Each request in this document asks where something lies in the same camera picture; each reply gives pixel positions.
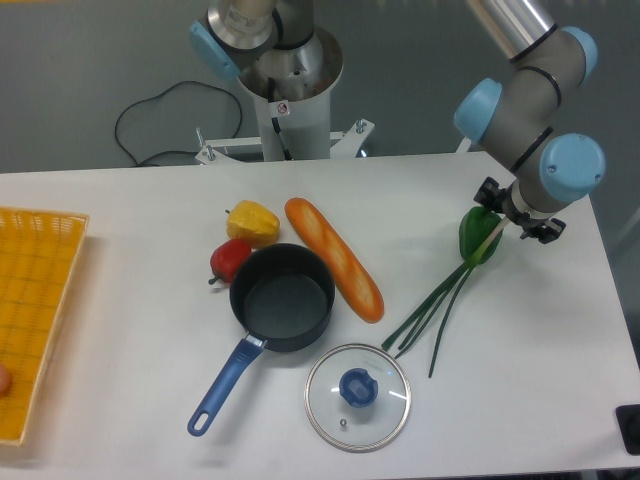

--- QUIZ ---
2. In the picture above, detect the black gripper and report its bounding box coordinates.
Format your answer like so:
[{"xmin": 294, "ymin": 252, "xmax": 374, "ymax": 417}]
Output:
[{"xmin": 474, "ymin": 177, "xmax": 566, "ymax": 244}]

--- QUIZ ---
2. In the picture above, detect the green onion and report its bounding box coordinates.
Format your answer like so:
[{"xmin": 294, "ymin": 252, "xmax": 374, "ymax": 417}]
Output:
[{"xmin": 381, "ymin": 214, "xmax": 510, "ymax": 378}]

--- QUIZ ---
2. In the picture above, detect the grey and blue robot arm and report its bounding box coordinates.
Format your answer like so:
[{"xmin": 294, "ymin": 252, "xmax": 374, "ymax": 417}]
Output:
[{"xmin": 189, "ymin": 1, "xmax": 606, "ymax": 244}]

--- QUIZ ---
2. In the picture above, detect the green bell pepper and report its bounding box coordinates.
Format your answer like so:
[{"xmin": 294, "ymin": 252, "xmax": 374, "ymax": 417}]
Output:
[{"xmin": 458, "ymin": 206, "xmax": 502, "ymax": 261}]

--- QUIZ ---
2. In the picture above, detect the orange baguette bread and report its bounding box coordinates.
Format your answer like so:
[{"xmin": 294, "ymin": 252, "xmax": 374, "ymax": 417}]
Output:
[{"xmin": 285, "ymin": 197, "xmax": 385, "ymax": 324}]

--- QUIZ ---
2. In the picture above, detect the black object at table edge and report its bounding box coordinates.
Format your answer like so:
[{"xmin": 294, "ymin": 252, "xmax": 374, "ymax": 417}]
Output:
[{"xmin": 615, "ymin": 404, "xmax": 640, "ymax": 456}]

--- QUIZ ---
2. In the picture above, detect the glass lid with blue knob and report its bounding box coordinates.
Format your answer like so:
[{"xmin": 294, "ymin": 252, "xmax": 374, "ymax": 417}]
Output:
[{"xmin": 304, "ymin": 343, "xmax": 412, "ymax": 453}]

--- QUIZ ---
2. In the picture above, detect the yellow bell pepper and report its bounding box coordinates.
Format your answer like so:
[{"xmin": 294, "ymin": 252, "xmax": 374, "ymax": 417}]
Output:
[{"xmin": 226, "ymin": 200, "xmax": 280, "ymax": 249}]

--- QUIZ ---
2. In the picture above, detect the red bell pepper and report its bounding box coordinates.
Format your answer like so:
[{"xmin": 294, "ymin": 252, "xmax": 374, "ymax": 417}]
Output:
[{"xmin": 208, "ymin": 239, "xmax": 252, "ymax": 285}]

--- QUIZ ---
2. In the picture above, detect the yellow woven basket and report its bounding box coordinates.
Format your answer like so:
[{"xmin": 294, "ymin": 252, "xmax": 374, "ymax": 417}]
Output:
[{"xmin": 1, "ymin": 207, "xmax": 89, "ymax": 446}]

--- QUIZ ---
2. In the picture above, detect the dark saucepan with blue handle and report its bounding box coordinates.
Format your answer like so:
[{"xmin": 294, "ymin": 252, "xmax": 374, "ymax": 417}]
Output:
[{"xmin": 187, "ymin": 243, "xmax": 336, "ymax": 437}]

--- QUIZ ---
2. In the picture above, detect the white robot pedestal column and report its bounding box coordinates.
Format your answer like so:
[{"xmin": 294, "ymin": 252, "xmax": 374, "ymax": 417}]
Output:
[{"xmin": 239, "ymin": 27, "xmax": 343, "ymax": 161}]

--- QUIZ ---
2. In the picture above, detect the white metal base frame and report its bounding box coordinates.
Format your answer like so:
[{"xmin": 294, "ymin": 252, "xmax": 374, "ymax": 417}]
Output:
[{"xmin": 195, "ymin": 118, "xmax": 473, "ymax": 165}]

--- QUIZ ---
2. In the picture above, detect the black cable on floor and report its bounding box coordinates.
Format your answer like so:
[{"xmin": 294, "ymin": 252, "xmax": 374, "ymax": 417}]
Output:
[{"xmin": 114, "ymin": 80, "xmax": 244, "ymax": 168}]

